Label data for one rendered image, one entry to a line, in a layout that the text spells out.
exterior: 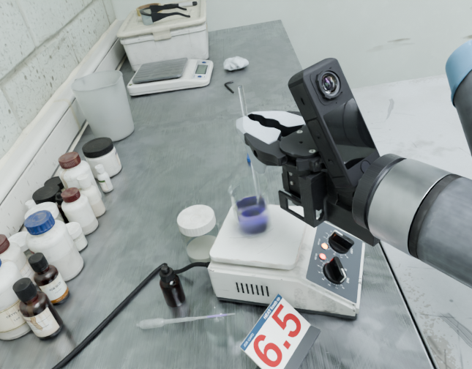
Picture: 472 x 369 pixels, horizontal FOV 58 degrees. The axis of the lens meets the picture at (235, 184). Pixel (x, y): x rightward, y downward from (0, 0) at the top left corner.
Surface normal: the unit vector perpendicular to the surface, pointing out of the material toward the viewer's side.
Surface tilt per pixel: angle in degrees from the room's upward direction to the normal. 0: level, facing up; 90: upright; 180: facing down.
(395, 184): 31
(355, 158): 61
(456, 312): 0
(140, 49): 93
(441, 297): 0
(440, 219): 48
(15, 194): 90
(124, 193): 0
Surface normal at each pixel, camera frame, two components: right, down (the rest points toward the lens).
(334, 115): 0.44, -0.05
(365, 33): 0.03, 0.57
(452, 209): -0.56, -0.44
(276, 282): -0.29, 0.58
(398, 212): -0.77, 0.01
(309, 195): -0.78, 0.45
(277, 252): -0.15, -0.81
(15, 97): 0.99, -0.15
